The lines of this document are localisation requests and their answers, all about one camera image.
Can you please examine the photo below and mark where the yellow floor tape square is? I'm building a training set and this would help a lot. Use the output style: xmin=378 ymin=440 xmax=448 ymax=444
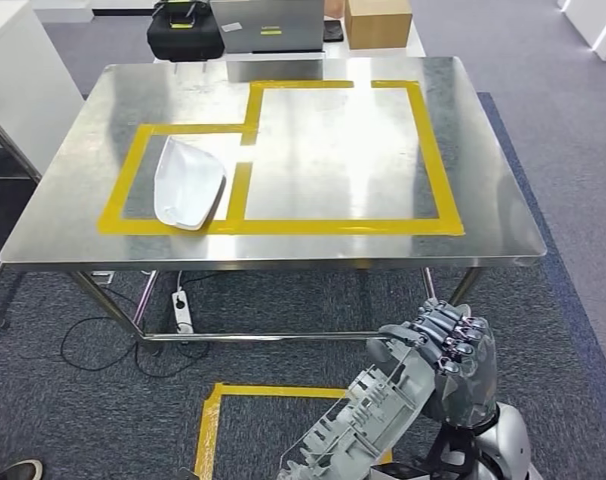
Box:
xmin=194 ymin=382 xmax=394 ymax=480

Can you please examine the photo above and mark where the black floor cable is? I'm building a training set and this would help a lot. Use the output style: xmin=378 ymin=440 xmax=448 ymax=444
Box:
xmin=60 ymin=316 xmax=212 ymax=380

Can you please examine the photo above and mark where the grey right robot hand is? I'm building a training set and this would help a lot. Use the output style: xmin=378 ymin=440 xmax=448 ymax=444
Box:
xmin=366 ymin=298 xmax=499 ymax=429

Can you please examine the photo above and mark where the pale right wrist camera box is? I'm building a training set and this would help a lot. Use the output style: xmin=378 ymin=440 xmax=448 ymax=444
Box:
xmin=370 ymin=463 xmax=431 ymax=480

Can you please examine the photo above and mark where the brown cardboard box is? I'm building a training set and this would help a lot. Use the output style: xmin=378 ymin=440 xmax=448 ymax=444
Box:
xmin=344 ymin=0 xmax=414 ymax=51

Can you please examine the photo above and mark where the person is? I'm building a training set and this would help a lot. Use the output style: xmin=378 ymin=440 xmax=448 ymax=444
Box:
xmin=0 ymin=458 xmax=44 ymax=480

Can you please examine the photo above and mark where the stainless steel workbench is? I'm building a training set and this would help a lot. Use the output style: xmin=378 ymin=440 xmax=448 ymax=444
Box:
xmin=0 ymin=56 xmax=548 ymax=346

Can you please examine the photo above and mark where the white table with metal legs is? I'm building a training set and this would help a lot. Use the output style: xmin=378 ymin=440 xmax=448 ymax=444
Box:
xmin=0 ymin=0 xmax=85 ymax=183

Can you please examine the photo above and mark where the grey plastic wheel cover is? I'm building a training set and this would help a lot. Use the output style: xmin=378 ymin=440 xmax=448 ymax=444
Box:
xmin=275 ymin=344 xmax=437 ymax=480

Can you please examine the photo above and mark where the black bag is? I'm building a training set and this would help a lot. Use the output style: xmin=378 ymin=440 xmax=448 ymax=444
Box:
xmin=147 ymin=0 xmax=225 ymax=63

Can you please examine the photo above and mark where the grey laptop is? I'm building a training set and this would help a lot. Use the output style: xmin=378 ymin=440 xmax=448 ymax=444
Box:
xmin=210 ymin=0 xmax=326 ymax=54

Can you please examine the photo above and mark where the yellow tape on workbench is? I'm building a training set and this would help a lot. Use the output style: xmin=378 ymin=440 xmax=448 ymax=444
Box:
xmin=96 ymin=79 xmax=465 ymax=238

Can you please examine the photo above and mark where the white power strip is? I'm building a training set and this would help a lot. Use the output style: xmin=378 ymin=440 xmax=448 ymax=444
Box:
xmin=172 ymin=290 xmax=195 ymax=335

